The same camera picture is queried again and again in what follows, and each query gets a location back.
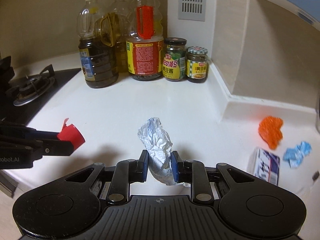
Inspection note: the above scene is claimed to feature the silver foil wrapper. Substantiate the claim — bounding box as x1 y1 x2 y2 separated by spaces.
137 117 190 187

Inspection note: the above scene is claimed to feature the red plastic cap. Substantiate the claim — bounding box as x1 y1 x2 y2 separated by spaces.
57 118 85 150

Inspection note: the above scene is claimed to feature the orange mesh scrap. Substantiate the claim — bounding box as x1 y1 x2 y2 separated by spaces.
258 116 284 150

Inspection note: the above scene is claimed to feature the blue mask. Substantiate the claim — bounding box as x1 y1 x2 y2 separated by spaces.
283 141 312 168

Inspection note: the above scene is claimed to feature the black gas stove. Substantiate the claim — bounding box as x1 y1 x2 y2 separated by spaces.
1 64 80 125

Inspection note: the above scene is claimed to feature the blue white small packet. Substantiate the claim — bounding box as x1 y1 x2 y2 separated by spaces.
247 147 280 186

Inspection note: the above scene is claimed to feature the tall bean paste jar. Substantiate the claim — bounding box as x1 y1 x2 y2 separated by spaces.
162 37 187 81

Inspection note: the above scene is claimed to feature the small checkered lid jar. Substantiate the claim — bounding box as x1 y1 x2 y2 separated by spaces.
186 46 208 83

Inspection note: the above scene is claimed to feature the dark oil bottle blue label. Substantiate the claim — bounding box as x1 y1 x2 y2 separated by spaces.
76 0 119 88

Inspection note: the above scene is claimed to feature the glass pot lid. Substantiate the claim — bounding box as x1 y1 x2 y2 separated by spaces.
315 101 320 133

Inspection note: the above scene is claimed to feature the oil bottle red handle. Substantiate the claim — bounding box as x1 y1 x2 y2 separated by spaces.
126 0 164 81

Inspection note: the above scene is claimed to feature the grey wall vent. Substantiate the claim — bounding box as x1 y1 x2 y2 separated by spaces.
178 0 206 22

